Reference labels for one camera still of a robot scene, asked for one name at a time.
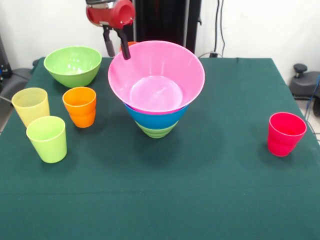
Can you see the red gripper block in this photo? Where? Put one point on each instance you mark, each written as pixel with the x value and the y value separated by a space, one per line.
pixel 105 17

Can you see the large pink plastic bowl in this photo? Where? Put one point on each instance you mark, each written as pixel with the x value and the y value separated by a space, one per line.
pixel 162 65

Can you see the large green plastic bowl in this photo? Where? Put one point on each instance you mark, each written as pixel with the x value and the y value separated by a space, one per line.
pixel 72 75

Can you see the blue plastic bowl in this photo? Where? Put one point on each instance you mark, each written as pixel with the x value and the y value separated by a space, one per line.
pixel 157 120

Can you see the small green plastic bowl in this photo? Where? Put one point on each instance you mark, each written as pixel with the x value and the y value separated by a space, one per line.
pixel 156 132

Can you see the red-orange plastic cup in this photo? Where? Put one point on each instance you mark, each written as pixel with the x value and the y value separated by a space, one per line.
pixel 128 44

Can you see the orange plastic cup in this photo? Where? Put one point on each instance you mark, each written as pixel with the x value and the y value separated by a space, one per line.
pixel 80 112

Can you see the yellow plastic cup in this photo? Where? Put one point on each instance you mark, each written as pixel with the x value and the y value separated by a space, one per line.
pixel 30 105

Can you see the grey rounded base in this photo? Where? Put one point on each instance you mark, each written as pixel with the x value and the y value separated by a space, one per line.
pixel 15 80

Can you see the black equipment box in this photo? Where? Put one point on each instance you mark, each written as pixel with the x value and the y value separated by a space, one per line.
pixel 3 65

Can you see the light green plastic cup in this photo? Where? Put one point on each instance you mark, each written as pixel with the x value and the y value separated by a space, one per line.
pixel 47 142

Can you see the dark green tablecloth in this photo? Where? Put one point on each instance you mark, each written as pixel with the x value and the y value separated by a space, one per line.
pixel 160 187

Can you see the grey base with black knob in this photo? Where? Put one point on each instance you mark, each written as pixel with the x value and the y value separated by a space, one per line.
pixel 303 85

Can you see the magenta plastic cup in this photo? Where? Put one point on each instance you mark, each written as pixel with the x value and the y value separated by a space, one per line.
pixel 285 137

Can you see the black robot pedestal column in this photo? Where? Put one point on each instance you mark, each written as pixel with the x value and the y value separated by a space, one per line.
pixel 170 20

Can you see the grey wall socket plug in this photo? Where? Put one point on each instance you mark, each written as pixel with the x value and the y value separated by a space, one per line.
pixel 213 54

